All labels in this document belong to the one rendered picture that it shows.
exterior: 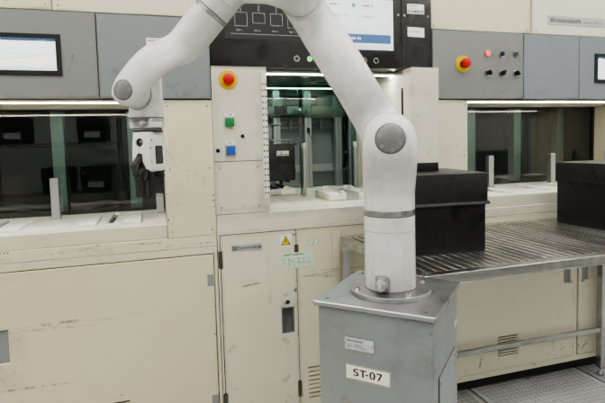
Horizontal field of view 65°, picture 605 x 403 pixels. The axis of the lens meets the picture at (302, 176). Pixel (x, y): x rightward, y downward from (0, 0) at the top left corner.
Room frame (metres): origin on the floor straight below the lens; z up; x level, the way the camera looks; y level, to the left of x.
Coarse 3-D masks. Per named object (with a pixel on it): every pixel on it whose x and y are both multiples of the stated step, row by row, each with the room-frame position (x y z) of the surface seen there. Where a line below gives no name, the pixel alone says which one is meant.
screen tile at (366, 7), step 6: (366, 6) 1.87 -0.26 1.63; (372, 6) 1.88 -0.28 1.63; (378, 6) 1.88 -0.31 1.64; (366, 12) 1.87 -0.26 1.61; (372, 12) 1.88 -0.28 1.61; (378, 12) 1.88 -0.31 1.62; (384, 12) 1.89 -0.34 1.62; (390, 12) 1.90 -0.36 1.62; (384, 18) 1.89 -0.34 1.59; (390, 18) 1.90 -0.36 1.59; (366, 24) 1.87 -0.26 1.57; (372, 24) 1.88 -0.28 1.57; (378, 24) 1.88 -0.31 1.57; (384, 24) 1.89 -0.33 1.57; (390, 24) 1.90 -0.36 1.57; (366, 30) 1.87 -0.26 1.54; (372, 30) 1.88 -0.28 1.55; (378, 30) 1.88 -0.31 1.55; (384, 30) 1.89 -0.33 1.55; (390, 30) 1.90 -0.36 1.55
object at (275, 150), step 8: (272, 144) 2.29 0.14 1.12; (280, 144) 2.30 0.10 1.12; (288, 144) 2.31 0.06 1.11; (296, 144) 2.33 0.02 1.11; (272, 152) 2.29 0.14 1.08; (280, 152) 2.30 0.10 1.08; (288, 152) 2.31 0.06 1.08; (272, 160) 2.29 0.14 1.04; (280, 160) 2.30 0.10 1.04; (288, 160) 2.31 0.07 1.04; (272, 168) 2.29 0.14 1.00; (280, 168) 2.30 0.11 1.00; (288, 168) 2.31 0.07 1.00; (272, 176) 2.29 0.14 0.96; (280, 176) 2.30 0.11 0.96; (288, 176) 2.31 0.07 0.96; (280, 184) 2.37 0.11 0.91
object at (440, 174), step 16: (416, 176) 1.45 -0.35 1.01; (432, 176) 1.47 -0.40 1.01; (448, 176) 1.48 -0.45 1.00; (464, 176) 1.49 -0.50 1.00; (480, 176) 1.50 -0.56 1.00; (416, 192) 1.45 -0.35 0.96; (432, 192) 1.47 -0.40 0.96; (448, 192) 1.48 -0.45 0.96; (464, 192) 1.49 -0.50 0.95; (480, 192) 1.50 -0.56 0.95
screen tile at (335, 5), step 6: (330, 0) 1.83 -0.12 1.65; (336, 0) 1.83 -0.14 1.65; (342, 0) 1.84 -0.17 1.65; (330, 6) 1.83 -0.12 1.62; (336, 6) 1.83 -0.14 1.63; (342, 6) 1.84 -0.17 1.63; (348, 6) 1.85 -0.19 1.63; (342, 12) 1.84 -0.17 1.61; (348, 12) 1.85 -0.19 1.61; (354, 12) 1.85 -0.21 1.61; (342, 18) 1.84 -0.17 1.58; (354, 18) 1.85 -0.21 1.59; (342, 24) 1.84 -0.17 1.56; (348, 24) 1.85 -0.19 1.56; (354, 24) 1.85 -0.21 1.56; (354, 30) 1.85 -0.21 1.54
